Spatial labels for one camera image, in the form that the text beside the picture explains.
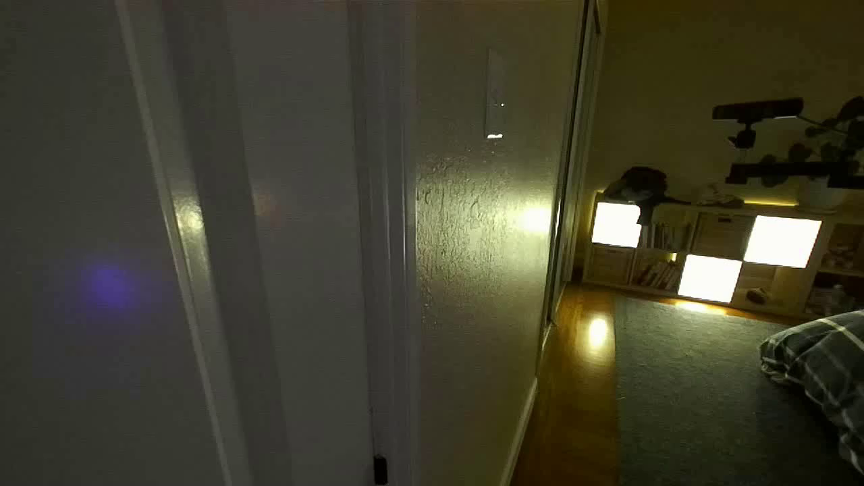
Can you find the white light switch plate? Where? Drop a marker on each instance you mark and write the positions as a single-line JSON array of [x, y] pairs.
[[498, 96]]

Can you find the white door panel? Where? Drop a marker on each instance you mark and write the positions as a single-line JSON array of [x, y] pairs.
[[305, 270]]

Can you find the glowing white cube panel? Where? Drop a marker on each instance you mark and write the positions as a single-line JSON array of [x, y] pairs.
[[781, 242], [617, 224], [708, 280]]

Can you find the white baseboard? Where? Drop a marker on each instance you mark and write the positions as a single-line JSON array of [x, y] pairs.
[[520, 432]]

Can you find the black door hinge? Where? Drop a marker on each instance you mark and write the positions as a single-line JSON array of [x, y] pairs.
[[380, 470]]

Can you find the white door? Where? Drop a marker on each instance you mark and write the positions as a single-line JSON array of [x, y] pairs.
[[193, 270]]

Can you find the cube shelf unit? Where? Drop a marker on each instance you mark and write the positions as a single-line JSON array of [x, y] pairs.
[[710, 232]]

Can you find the dark grey rug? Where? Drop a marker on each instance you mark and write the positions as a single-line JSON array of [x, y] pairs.
[[691, 396]]

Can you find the plaid blanket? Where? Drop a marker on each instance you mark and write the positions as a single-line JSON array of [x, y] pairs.
[[825, 361]]

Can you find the sliding closet door frame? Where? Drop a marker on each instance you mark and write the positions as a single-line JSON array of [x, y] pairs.
[[575, 135]]

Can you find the black bar-shaped camera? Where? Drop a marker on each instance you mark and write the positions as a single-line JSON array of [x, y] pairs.
[[756, 110]]

